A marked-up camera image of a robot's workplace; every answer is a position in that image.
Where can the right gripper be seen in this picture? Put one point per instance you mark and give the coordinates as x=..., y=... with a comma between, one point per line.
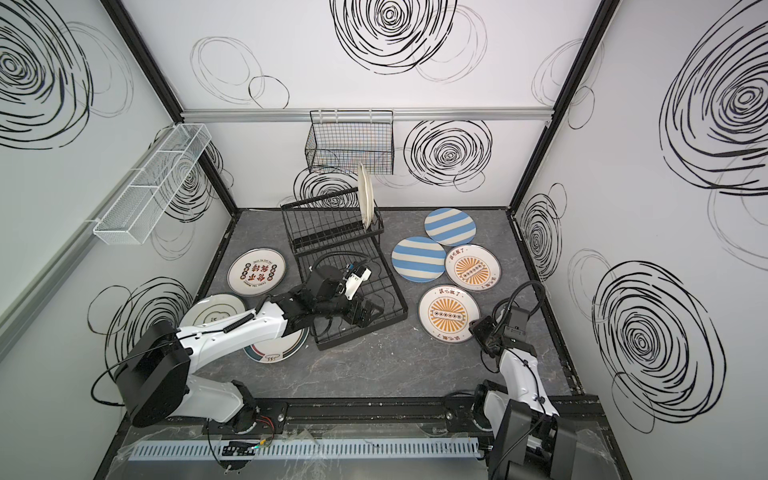
x=480, y=326

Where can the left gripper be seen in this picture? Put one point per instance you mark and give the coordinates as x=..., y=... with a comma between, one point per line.
x=364, y=319

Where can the orange sunburst plate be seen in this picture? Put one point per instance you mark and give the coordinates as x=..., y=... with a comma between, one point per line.
x=473, y=267
x=445, y=313

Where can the black wire dish rack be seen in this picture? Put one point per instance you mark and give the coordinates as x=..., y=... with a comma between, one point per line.
x=336, y=249

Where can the cream floral plate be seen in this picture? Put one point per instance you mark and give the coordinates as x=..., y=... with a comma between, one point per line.
x=365, y=197

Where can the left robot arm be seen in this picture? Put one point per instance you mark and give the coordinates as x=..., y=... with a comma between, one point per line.
x=157, y=379

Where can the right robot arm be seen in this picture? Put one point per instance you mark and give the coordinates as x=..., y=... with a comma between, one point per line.
x=531, y=439

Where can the near blue striped plate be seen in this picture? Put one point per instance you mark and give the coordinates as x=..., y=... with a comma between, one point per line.
x=419, y=259

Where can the blue striped plate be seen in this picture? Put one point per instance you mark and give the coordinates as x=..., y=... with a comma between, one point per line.
x=419, y=259
x=450, y=227

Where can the red green rimmed plate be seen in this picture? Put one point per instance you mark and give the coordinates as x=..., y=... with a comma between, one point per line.
x=277, y=350

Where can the white plate red characters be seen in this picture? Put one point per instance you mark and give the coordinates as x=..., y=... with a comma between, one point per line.
x=257, y=272

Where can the far blue striped plate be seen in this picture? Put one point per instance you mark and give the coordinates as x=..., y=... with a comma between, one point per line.
x=450, y=227

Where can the white plate black outline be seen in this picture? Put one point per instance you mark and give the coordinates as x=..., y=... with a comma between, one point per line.
x=213, y=308

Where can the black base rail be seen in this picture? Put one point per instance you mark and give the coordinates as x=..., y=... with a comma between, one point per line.
x=455, y=412

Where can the white slotted cable duct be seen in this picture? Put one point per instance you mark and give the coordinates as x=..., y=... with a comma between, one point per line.
x=307, y=449

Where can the black wire wall basket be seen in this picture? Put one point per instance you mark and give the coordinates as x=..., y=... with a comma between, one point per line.
x=343, y=139

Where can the white mesh wall shelf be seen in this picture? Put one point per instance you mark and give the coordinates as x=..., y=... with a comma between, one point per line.
x=168, y=182

